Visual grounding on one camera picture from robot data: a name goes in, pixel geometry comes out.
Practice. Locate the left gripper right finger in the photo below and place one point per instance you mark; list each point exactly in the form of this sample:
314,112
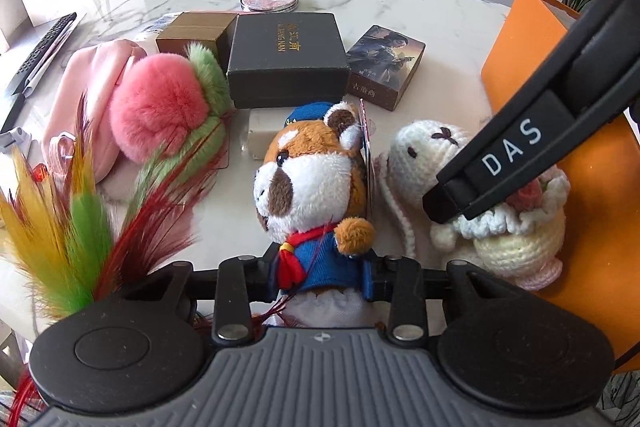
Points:
406,286

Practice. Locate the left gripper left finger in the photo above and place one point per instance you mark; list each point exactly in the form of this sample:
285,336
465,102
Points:
241,281

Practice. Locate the brown dog plush toy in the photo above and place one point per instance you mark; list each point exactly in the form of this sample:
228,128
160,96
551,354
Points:
311,199

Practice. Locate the white crochet bunny doll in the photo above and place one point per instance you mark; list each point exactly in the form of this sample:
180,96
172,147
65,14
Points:
517,240

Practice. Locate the pink fluffy peach plush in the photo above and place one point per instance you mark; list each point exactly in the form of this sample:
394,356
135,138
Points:
173,106

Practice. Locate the colourful feather toy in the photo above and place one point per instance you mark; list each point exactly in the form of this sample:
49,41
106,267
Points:
61,234

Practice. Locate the dark illustrated card box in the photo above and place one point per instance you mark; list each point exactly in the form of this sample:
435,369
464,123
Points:
382,63

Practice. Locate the black gift box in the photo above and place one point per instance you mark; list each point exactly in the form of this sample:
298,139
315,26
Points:
286,60

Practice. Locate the pink leather wallet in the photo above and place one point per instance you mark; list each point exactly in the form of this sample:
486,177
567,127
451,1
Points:
92,75

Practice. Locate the brown cardboard gift box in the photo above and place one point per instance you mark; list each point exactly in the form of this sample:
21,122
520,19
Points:
212,29

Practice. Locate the red small object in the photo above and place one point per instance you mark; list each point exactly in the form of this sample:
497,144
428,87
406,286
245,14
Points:
39,173

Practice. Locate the orange storage box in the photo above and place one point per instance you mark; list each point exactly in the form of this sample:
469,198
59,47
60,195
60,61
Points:
600,254

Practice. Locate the white paper sheets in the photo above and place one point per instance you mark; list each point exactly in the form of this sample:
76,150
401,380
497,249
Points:
53,41

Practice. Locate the black remote control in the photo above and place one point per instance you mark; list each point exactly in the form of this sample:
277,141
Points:
17,83

